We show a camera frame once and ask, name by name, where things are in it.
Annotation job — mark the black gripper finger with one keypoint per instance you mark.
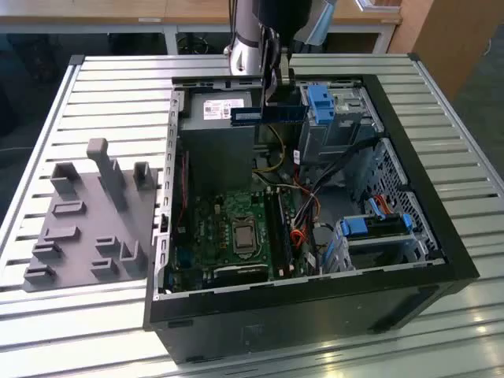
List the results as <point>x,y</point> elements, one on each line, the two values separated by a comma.
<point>286,75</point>
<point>269,63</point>

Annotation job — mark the blue RAM stick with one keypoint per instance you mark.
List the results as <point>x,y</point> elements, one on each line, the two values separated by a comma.
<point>283,114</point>

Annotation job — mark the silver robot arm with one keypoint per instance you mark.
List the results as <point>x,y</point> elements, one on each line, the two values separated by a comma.
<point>246,35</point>

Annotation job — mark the black RAM slot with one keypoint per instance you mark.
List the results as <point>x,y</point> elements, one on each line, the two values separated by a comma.
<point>272,232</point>

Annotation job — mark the blue disk carrier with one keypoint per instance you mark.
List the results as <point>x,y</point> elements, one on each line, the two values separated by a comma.
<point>321,104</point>

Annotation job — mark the grey power supply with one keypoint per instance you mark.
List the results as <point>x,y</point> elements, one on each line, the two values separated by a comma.
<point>216,149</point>

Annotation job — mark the wooden cabinet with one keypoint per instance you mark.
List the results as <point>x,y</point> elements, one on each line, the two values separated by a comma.
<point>453,39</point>

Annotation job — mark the silver CPU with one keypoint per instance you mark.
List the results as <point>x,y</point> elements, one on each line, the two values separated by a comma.
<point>243,239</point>

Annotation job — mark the hard disk in blue carrier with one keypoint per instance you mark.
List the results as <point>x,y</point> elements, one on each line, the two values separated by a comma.
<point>374,227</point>

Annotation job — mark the green motherboard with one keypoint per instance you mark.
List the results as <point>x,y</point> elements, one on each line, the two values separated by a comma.
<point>208,236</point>

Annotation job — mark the metal disk bay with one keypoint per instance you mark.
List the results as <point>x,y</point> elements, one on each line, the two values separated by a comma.
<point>378,252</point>

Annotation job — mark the black graphics card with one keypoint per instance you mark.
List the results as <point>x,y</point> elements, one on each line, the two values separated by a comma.
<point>240,275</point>

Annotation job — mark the black PC case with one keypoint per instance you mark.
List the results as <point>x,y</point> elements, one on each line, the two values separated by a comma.
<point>275,327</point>

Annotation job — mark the grey parts rack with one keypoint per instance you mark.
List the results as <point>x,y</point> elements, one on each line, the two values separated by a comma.
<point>86,244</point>

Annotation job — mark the wooden desk white frame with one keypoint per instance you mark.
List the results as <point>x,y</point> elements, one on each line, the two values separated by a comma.
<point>118,12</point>

